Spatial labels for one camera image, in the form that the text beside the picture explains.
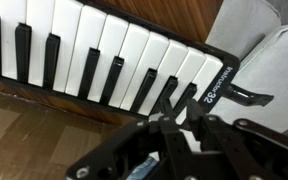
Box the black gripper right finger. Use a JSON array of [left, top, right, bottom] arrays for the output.
[[186, 99, 288, 180]]

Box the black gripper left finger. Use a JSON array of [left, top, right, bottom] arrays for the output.
[[65, 99, 194, 180]]

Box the black melodica keyboard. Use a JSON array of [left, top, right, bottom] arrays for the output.
[[0, 0, 275, 122]]

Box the blue cloth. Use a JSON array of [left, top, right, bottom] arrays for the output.
[[127, 155, 160, 180]]

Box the pale grey piped cushion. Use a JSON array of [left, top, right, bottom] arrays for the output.
[[210, 23, 288, 134]]

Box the light grey fabric cushion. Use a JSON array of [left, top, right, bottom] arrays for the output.
[[205, 0, 282, 62]]

